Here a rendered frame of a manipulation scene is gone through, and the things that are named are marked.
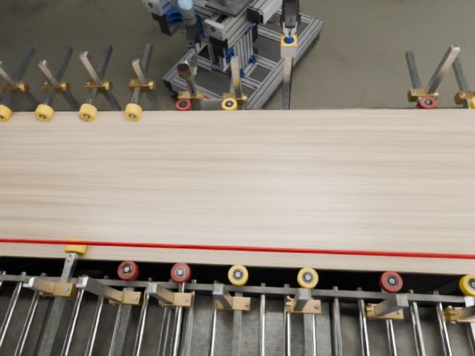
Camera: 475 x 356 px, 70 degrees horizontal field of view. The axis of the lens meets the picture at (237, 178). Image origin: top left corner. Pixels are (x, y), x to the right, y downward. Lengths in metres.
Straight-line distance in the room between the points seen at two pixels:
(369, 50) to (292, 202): 2.28
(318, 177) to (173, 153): 0.71
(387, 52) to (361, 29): 0.38
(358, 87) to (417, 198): 1.72
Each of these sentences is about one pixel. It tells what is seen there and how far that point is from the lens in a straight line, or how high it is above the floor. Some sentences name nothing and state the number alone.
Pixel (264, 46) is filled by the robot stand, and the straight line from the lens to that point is 3.20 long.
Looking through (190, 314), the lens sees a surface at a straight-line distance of 1.53.
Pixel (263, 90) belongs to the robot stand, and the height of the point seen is 0.23.
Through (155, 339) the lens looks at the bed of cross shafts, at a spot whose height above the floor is 0.71.
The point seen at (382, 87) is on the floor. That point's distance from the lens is 3.26.
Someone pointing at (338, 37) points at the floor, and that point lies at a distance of 3.64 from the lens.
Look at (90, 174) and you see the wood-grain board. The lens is 1.83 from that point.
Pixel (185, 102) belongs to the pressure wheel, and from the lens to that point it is 1.90.
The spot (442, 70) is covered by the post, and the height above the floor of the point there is 1.03.
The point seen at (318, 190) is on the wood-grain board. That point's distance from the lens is 1.58.
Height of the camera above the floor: 2.30
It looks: 61 degrees down
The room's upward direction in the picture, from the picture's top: 10 degrees counter-clockwise
